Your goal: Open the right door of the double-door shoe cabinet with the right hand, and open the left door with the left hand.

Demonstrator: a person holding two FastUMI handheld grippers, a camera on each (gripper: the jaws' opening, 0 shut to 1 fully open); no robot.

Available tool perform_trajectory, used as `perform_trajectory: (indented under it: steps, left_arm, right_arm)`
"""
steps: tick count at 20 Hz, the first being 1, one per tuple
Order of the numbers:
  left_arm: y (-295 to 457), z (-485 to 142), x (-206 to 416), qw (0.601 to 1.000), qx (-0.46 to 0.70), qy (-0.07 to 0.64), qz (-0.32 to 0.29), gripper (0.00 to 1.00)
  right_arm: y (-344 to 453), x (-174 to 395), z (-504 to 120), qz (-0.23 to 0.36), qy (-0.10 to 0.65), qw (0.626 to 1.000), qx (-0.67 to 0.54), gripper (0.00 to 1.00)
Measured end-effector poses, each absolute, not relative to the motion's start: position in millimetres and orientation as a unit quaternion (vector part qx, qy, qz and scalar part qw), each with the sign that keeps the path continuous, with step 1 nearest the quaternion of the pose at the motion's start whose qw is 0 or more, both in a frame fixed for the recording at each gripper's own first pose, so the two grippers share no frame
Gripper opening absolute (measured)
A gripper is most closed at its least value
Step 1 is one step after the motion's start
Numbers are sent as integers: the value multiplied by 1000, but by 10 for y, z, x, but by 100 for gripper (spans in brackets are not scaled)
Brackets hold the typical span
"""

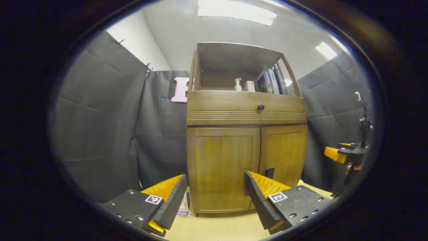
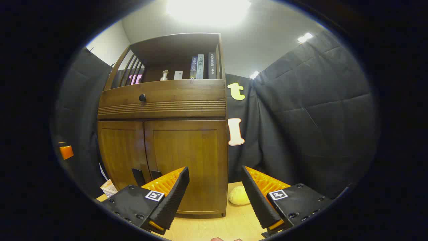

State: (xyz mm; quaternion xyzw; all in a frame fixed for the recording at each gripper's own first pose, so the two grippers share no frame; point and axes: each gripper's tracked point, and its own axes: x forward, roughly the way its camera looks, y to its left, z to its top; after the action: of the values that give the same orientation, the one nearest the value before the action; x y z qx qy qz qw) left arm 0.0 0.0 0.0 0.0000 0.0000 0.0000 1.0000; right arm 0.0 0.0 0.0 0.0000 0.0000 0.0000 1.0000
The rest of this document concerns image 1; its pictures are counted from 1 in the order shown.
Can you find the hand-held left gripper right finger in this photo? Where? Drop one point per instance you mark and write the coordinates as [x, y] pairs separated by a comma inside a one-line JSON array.
[[259, 201]]

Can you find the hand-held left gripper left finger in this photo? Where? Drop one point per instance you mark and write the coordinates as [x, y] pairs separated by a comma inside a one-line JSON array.
[[174, 201]]

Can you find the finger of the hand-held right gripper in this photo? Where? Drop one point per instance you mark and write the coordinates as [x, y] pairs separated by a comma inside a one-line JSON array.
[[334, 154]]

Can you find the wooden shoe cabinet door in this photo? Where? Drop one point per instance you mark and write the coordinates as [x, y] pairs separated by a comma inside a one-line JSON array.
[[220, 167], [284, 150]]

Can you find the wooden double-door shoe cabinet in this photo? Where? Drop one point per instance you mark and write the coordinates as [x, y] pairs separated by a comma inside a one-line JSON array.
[[220, 119]]

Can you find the wooden cabinet drawer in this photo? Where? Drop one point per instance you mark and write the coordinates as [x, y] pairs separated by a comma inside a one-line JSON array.
[[217, 102]]

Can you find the stack of flat books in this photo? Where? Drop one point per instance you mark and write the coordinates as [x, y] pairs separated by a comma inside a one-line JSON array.
[[184, 207]]

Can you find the black round drawer knob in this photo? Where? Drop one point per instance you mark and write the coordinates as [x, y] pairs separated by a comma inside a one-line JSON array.
[[261, 106]]

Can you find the dark upright book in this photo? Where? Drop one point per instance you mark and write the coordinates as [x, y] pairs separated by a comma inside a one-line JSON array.
[[282, 82], [263, 83]]

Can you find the grey spine upright book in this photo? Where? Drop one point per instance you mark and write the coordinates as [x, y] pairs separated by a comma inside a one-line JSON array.
[[273, 82]]

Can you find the small ceiling light panel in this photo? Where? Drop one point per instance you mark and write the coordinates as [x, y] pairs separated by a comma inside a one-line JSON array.
[[326, 51]]

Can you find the small white box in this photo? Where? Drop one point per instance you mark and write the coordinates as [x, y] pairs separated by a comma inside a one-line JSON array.
[[249, 86]]

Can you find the black backdrop cloth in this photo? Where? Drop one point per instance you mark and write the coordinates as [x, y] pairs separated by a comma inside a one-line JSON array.
[[100, 117]]

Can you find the white pump bottle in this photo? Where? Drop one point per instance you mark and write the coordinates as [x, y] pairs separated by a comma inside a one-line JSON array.
[[237, 85]]

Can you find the large ceiling light panel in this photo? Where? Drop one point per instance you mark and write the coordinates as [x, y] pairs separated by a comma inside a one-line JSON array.
[[234, 10]]

